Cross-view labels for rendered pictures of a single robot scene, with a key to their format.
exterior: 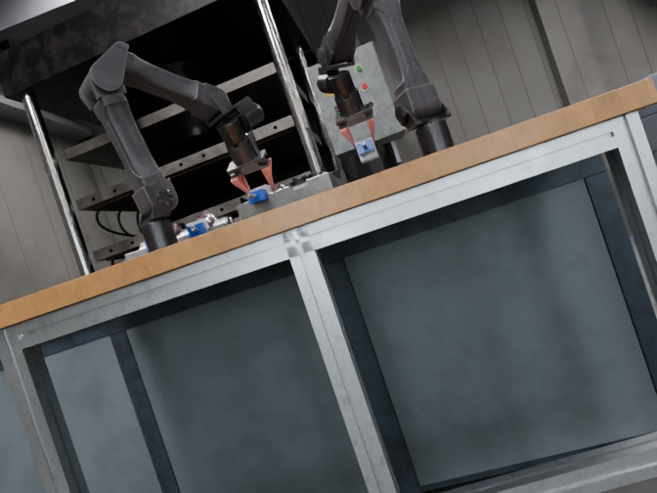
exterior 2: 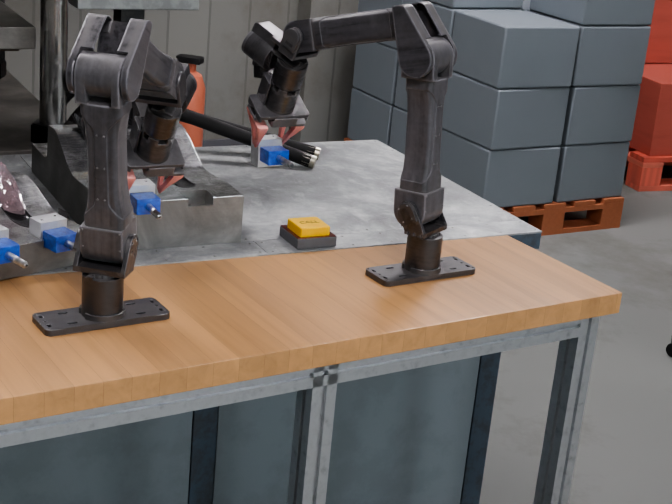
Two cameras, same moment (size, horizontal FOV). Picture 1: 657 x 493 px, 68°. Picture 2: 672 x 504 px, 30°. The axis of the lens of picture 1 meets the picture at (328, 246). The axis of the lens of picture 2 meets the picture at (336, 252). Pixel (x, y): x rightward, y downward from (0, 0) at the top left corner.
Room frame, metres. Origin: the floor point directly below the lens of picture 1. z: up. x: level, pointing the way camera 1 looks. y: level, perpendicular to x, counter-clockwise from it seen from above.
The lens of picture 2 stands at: (-0.56, 1.17, 1.56)
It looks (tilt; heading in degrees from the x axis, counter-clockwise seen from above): 20 degrees down; 321
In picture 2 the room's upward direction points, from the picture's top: 5 degrees clockwise
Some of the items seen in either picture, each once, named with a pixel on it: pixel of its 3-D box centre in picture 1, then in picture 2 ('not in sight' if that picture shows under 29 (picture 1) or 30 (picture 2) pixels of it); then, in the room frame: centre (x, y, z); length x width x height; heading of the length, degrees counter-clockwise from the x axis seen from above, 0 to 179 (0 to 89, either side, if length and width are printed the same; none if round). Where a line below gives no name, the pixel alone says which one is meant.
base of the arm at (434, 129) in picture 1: (436, 142); (423, 252); (0.97, -0.27, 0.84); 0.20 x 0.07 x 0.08; 85
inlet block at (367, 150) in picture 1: (365, 147); (276, 156); (1.30, -0.18, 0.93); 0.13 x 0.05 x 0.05; 170
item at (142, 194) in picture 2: (256, 197); (146, 205); (1.24, 0.13, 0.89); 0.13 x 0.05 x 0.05; 170
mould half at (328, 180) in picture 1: (305, 201); (131, 171); (1.50, 0.02, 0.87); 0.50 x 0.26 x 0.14; 169
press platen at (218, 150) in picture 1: (214, 172); not in sight; (2.52, 0.44, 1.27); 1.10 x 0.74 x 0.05; 79
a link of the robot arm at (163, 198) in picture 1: (154, 209); (104, 252); (1.03, 0.32, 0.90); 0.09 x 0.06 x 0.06; 42
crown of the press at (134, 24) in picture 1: (180, 80); not in sight; (2.47, 0.45, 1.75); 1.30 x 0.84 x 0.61; 79
